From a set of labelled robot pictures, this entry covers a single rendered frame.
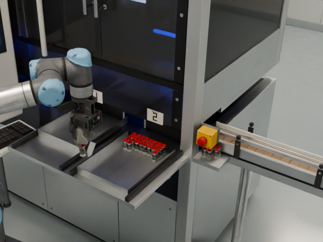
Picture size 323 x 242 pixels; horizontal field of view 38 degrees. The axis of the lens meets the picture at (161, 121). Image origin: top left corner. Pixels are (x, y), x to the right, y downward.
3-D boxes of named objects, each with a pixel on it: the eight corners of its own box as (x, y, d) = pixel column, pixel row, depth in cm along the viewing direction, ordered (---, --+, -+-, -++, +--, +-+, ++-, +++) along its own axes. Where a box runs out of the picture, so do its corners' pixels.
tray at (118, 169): (127, 137, 219) (127, 131, 218) (175, 156, 207) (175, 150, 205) (77, 173, 195) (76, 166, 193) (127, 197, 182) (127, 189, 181)
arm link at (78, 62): (63, 47, 151) (89, 45, 153) (65, 78, 157) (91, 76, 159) (65, 57, 145) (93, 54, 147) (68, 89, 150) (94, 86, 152)
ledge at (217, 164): (207, 147, 218) (207, 143, 217) (232, 156, 212) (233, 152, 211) (192, 161, 208) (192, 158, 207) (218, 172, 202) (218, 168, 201)
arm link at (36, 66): (29, 69, 140) (67, 66, 143) (28, 55, 149) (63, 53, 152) (32, 93, 144) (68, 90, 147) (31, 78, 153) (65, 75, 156)
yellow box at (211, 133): (204, 137, 207) (204, 123, 203) (218, 142, 203) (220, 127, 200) (195, 144, 201) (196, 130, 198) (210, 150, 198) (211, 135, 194)
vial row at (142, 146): (128, 144, 214) (128, 136, 211) (161, 158, 205) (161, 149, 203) (125, 147, 212) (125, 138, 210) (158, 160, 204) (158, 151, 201)
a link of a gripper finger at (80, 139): (85, 156, 163) (84, 132, 159) (72, 150, 166) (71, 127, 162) (91, 152, 165) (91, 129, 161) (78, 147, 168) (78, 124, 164)
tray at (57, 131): (87, 107, 243) (86, 101, 241) (128, 122, 231) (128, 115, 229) (38, 136, 218) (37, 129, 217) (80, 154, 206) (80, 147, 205)
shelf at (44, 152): (80, 107, 247) (80, 104, 246) (197, 151, 214) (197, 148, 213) (7, 149, 212) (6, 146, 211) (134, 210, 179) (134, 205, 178)
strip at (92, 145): (91, 152, 208) (90, 140, 205) (96, 154, 207) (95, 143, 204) (69, 167, 198) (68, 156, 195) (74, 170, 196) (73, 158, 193)
